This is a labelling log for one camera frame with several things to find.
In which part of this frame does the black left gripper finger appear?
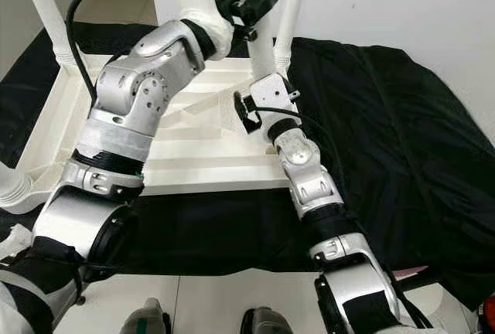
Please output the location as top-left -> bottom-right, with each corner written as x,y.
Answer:
236,0 -> 283,27

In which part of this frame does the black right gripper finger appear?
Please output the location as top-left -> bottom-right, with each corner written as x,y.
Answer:
234,90 -> 258,134

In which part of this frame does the cream plastic children table top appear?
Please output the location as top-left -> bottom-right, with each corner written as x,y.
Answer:
12,54 -> 291,196

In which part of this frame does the black tablecloth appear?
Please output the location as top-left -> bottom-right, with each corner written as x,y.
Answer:
0,23 -> 495,308

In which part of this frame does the grey robot right foot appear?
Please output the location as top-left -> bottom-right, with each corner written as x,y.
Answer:
240,308 -> 295,334

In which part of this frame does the grey robot foot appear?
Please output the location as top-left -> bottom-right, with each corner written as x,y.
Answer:
240,308 -> 295,334
124,299 -> 171,334

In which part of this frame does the pink cloth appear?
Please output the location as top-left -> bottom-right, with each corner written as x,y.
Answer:
394,268 -> 430,279

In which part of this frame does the grey robot left foot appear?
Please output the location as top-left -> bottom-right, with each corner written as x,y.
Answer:
124,299 -> 171,334

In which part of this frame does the white crumpled plastic wrap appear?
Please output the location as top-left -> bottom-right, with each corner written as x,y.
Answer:
0,224 -> 39,273

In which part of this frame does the white standing fan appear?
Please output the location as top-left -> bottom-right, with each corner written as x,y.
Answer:
418,284 -> 465,327

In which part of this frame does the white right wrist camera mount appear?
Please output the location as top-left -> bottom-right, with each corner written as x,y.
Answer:
247,73 -> 301,141

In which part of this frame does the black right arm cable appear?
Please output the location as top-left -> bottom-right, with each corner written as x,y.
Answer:
251,104 -> 326,157

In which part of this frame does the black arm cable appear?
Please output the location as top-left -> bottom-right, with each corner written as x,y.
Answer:
66,0 -> 125,111
251,104 -> 326,157

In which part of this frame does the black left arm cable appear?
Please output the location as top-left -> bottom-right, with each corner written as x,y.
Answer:
66,0 -> 125,111

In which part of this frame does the red round cable reel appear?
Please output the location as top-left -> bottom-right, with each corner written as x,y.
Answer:
481,295 -> 495,327

